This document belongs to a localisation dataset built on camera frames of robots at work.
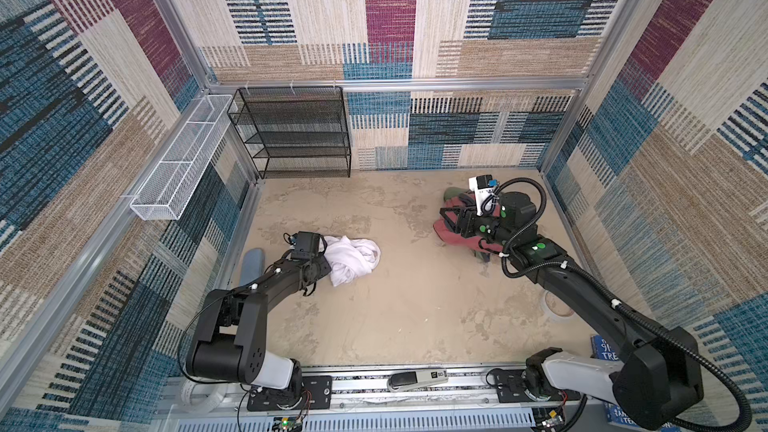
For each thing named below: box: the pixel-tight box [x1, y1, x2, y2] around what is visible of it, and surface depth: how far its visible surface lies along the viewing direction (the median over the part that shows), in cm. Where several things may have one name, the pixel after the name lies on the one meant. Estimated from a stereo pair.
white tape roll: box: [180, 379, 228, 414], surface depth 74 cm
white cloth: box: [319, 235, 382, 287], surface depth 91 cm
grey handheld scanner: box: [387, 370, 449, 392], surface depth 74 cm
